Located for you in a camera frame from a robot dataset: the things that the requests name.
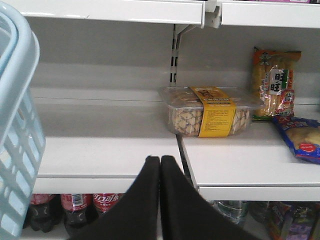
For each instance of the white store shelving unit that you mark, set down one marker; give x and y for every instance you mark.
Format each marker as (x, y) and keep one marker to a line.
(96, 90)

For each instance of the blue snack bag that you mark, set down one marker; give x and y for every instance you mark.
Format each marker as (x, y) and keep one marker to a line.
(301, 135)

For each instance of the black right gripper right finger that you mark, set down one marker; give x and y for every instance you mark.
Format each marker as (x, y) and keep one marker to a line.
(186, 215)

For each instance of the coke bottle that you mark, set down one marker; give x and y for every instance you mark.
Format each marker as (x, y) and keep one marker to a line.
(103, 202)
(44, 212)
(79, 211)

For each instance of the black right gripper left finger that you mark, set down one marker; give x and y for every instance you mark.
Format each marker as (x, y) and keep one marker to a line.
(135, 215)

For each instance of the light blue plastic basket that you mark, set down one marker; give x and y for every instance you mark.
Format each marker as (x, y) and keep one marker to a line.
(22, 141)

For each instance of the yellow rice cracker bag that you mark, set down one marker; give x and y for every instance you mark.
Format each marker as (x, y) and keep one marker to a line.
(273, 82)

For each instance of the clear cookie box yellow label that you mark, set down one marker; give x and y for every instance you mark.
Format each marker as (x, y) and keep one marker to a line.
(208, 111)

